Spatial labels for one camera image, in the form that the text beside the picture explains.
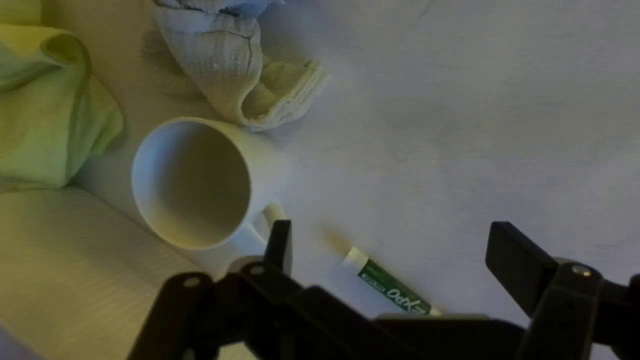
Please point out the green marker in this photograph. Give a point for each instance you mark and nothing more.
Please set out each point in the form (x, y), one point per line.
(391, 287)

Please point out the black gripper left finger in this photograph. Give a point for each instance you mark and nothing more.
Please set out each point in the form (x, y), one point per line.
(200, 312)

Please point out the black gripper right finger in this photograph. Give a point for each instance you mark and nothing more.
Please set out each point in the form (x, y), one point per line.
(567, 300)

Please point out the white plastic box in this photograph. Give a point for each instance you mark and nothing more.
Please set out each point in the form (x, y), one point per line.
(72, 267)

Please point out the white mug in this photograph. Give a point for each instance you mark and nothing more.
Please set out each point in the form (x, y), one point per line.
(190, 182)

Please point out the pale green cloth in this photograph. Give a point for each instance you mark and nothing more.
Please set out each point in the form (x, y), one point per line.
(47, 112)

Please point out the grey white cloth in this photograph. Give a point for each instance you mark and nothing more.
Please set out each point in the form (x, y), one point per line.
(220, 60)

